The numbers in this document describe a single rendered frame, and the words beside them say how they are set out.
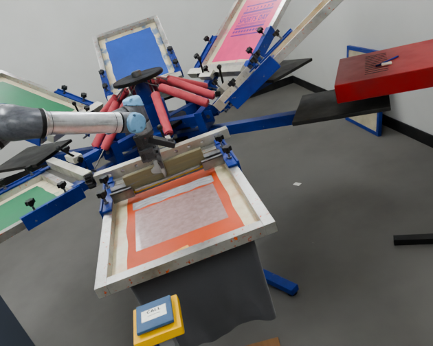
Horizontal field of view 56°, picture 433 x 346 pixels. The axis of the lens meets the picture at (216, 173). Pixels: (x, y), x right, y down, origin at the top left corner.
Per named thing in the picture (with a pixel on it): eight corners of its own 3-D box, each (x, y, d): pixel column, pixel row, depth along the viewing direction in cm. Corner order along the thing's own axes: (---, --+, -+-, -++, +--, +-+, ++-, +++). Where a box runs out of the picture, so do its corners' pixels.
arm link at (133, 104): (116, 101, 162) (133, 93, 167) (126, 126, 167) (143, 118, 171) (126, 101, 157) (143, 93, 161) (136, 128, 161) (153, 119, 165)
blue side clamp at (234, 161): (242, 174, 171) (238, 160, 168) (231, 178, 171) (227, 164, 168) (227, 152, 198) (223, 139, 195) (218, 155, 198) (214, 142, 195)
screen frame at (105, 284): (278, 231, 127) (275, 221, 125) (99, 298, 123) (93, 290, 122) (224, 150, 198) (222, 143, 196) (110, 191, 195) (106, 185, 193)
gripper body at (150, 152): (143, 158, 176) (132, 134, 171) (161, 152, 177) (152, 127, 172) (143, 165, 169) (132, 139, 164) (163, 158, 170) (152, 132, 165)
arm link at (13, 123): (-2, 104, 115) (148, 107, 147) (-11, 104, 124) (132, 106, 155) (1, 145, 117) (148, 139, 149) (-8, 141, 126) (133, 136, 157)
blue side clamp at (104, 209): (117, 221, 168) (110, 206, 165) (105, 225, 168) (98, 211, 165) (119, 191, 195) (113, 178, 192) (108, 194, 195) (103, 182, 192)
